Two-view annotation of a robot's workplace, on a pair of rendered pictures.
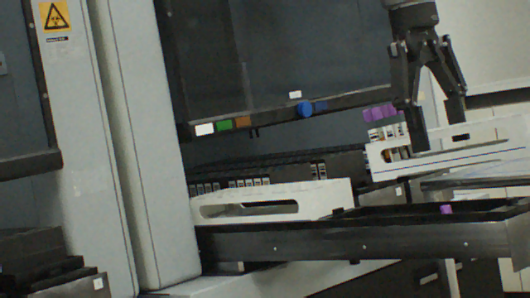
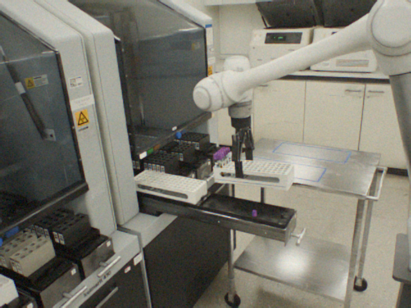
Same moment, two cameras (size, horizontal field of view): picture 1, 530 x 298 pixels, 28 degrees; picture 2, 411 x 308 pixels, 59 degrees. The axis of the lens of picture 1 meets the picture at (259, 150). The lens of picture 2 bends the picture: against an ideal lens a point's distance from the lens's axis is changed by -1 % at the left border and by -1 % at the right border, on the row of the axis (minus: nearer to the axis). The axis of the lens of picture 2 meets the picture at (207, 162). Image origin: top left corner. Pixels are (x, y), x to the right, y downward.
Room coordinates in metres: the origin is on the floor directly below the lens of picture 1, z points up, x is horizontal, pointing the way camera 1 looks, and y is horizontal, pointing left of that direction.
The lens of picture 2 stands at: (0.47, 0.22, 1.49)
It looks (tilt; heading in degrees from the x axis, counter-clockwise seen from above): 23 degrees down; 343
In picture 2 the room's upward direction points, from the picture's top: 3 degrees counter-clockwise
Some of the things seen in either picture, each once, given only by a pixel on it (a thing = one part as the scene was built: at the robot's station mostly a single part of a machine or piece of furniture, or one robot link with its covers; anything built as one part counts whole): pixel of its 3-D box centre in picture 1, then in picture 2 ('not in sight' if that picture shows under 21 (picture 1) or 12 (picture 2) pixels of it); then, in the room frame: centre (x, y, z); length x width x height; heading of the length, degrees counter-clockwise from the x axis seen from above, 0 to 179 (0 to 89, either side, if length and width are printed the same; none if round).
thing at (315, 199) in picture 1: (267, 207); (169, 187); (1.77, 0.00, 0.83); 0.30 x 0.10 x 0.06; 44
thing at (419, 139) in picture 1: (416, 129); (239, 169); (1.63, -0.24, 0.93); 0.03 x 0.01 x 0.07; 45
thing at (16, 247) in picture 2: not in sight; (20, 251); (1.50, 0.51, 0.85); 0.12 x 0.02 x 0.06; 134
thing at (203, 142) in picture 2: not in sight; (203, 142); (2.16, -0.26, 0.85); 0.12 x 0.02 x 0.06; 133
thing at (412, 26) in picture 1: (417, 34); (241, 128); (1.67, -0.27, 1.07); 0.08 x 0.07 x 0.09; 135
